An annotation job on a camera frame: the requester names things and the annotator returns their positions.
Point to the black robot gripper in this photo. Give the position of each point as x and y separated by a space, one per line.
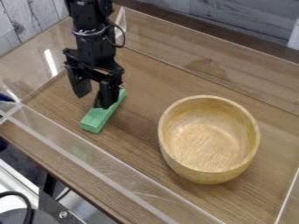
91 62

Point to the green rectangular block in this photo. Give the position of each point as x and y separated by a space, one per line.
96 118

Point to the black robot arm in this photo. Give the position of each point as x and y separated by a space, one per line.
90 14

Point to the brown wooden bowl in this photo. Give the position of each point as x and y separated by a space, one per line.
208 138

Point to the clear acrylic tray wall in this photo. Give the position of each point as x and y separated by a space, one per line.
115 167

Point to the black metal bracket with screw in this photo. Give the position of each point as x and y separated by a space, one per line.
56 210

